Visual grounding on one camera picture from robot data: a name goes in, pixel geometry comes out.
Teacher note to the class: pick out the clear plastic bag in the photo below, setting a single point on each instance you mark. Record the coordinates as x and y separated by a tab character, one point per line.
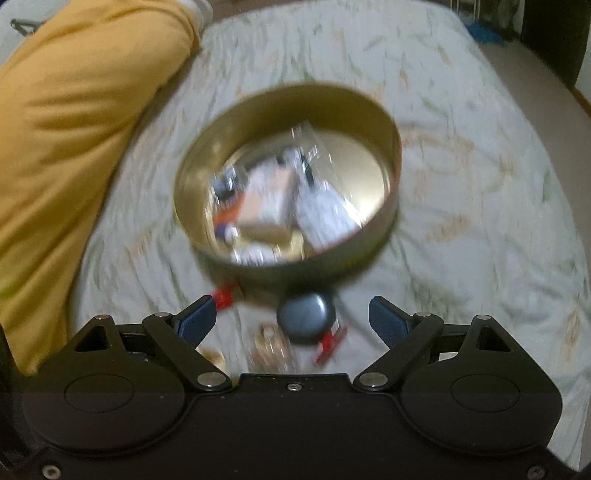
325	217

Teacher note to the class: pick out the dark wooden door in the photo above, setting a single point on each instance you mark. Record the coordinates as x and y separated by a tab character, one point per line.
554	37

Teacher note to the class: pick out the orange box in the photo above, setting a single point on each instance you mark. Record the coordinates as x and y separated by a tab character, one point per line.
263	201

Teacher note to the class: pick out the round metal tin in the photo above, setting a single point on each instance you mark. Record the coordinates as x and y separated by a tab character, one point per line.
369	129

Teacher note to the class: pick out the clear snack packet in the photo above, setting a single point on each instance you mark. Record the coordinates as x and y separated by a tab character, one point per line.
273	347

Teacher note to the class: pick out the blue cloth on floor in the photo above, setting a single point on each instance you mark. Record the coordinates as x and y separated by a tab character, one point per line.
487	33

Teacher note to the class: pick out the yellow blanket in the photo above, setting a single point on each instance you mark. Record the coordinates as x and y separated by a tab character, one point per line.
78	115

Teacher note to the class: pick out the dark grey round case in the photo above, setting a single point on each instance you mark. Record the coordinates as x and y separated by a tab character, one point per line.
305	318

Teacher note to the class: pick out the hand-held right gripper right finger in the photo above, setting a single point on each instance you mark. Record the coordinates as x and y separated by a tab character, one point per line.
387	321

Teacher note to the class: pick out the floral bed quilt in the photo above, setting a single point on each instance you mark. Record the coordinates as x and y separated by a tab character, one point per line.
461	194

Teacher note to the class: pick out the red-ended candy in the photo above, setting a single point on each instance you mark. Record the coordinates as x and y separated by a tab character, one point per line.
330	345
225	296

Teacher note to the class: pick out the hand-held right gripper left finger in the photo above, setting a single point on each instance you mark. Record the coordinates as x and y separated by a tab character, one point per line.
198	321

